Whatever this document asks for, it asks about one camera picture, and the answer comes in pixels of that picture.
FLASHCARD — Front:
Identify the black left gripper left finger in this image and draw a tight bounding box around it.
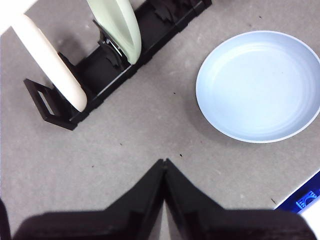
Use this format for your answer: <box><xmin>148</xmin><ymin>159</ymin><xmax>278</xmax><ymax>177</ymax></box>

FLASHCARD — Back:
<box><xmin>11</xmin><ymin>158</ymin><xmax>166</xmax><ymax>240</ymax></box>

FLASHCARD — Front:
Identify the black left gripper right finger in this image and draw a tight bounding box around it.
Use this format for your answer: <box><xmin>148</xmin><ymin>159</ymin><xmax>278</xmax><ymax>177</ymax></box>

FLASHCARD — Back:
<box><xmin>163</xmin><ymin>158</ymin><xmax>318</xmax><ymax>240</ymax></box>

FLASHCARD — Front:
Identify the blue plate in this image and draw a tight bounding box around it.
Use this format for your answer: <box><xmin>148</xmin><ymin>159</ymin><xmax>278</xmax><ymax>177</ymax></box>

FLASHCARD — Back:
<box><xmin>195</xmin><ymin>30</ymin><xmax>320</xmax><ymax>144</ymax></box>

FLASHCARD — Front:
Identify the black plate rack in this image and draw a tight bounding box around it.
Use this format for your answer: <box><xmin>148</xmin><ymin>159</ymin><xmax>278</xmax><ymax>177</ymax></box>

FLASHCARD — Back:
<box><xmin>23</xmin><ymin>0</ymin><xmax>213</xmax><ymax>131</ymax></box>

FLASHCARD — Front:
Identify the cream plate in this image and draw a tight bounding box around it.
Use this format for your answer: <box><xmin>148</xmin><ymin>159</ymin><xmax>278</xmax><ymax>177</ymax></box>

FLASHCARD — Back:
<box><xmin>13</xmin><ymin>11</ymin><xmax>88</xmax><ymax>113</ymax></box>

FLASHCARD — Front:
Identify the light green plate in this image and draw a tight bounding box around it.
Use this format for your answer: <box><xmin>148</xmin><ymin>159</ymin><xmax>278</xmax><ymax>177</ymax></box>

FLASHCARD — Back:
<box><xmin>86</xmin><ymin>0</ymin><xmax>142</xmax><ymax>65</ymax></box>

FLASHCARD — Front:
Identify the blue printed board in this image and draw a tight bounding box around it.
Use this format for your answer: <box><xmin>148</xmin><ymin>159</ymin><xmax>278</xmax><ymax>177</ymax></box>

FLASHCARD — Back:
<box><xmin>274</xmin><ymin>170</ymin><xmax>320</xmax><ymax>216</ymax></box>

